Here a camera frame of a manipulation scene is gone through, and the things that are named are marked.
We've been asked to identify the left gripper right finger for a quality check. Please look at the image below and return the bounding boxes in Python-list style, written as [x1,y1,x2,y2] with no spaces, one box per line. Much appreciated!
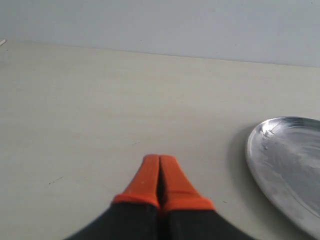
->
[160,155,253,240]

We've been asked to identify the round stainless steel plate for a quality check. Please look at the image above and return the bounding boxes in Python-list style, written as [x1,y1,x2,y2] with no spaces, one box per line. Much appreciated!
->
[245,116,320,240]

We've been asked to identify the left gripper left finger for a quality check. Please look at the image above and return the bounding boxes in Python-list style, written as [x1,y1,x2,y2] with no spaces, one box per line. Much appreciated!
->
[68,154,160,240]

